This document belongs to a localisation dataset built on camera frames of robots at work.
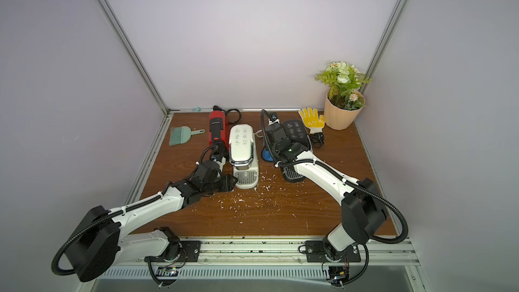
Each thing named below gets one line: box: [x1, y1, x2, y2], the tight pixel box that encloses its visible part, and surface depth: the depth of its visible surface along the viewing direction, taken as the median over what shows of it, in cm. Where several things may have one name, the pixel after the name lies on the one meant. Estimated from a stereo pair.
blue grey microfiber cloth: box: [262, 147, 274, 162], surface depth 87 cm
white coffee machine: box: [228, 123, 259, 189], surface depth 81 cm
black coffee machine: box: [264, 118, 311, 184], surface depth 63 cm
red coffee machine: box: [208, 110, 230, 153], surface depth 89 cm
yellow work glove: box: [298, 107, 326, 134], surface depth 120 cm
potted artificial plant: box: [314, 60, 372, 131], surface depth 102 cm
